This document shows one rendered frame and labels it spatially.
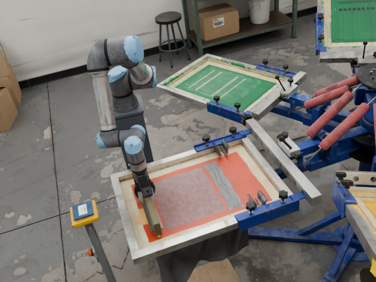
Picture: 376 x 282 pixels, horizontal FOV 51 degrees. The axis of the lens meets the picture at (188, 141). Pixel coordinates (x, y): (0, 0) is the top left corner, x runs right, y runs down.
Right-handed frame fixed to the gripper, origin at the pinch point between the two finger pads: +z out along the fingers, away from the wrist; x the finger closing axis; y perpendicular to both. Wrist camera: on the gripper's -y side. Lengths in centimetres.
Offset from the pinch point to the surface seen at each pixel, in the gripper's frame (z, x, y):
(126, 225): 1.7, 12.6, -9.4
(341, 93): -20, -113, 13
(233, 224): 1.6, -32.0, -28.7
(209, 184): 4.7, -32.6, 3.0
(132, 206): 5.1, 7.7, 4.9
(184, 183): 4.8, -21.3, 9.0
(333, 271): 91, -101, -17
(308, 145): -4, -86, -1
